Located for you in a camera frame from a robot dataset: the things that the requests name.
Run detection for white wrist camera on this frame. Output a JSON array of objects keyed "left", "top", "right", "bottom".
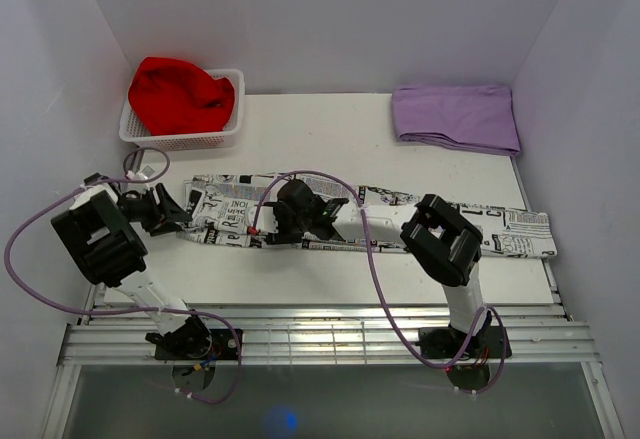
[
  {"left": 246, "top": 206, "right": 278, "bottom": 235},
  {"left": 125, "top": 166, "right": 155, "bottom": 183}
]

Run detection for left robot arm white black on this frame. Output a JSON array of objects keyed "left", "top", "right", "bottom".
[{"left": 51, "top": 173, "right": 212, "bottom": 359}]

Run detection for folded purple trousers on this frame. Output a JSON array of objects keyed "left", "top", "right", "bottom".
[{"left": 391, "top": 85, "right": 521, "bottom": 157}]

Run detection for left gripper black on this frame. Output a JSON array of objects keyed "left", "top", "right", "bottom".
[{"left": 118, "top": 182, "right": 192, "bottom": 237}]

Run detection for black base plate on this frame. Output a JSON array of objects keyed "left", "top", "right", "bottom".
[
  {"left": 152, "top": 328, "right": 244, "bottom": 361},
  {"left": 416, "top": 326, "right": 512, "bottom": 359}
]

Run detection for purple cable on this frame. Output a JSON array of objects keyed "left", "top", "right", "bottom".
[
  {"left": 252, "top": 169, "right": 507, "bottom": 396},
  {"left": 3, "top": 146, "right": 244, "bottom": 405}
]

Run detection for red trousers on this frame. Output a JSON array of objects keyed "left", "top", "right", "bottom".
[{"left": 128, "top": 57, "right": 236, "bottom": 136}]

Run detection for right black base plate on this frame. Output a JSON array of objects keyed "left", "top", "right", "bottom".
[{"left": 416, "top": 326, "right": 512, "bottom": 359}]

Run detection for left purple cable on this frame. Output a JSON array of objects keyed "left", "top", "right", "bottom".
[{"left": 3, "top": 146, "right": 244, "bottom": 405}]

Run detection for white plastic basket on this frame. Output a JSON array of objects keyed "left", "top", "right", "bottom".
[{"left": 119, "top": 69, "right": 245, "bottom": 152}]

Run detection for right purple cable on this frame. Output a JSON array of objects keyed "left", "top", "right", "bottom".
[{"left": 252, "top": 169, "right": 507, "bottom": 396}]

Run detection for newspaper print trousers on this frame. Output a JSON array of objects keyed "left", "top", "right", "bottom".
[{"left": 177, "top": 173, "right": 557, "bottom": 259}]

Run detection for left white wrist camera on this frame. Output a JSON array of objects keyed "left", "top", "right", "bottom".
[{"left": 125, "top": 166, "right": 155, "bottom": 183}]

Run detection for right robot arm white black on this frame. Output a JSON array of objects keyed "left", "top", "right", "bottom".
[{"left": 254, "top": 179, "right": 511, "bottom": 366}]

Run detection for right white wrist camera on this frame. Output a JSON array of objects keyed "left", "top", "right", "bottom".
[{"left": 246, "top": 206, "right": 278, "bottom": 235}]

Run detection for aluminium rail frame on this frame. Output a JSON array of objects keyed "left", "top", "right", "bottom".
[{"left": 55, "top": 258, "right": 601, "bottom": 368}]

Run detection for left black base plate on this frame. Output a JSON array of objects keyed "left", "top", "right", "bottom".
[{"left": 152, "top": 328, "right": 244, "bottom": 361}]

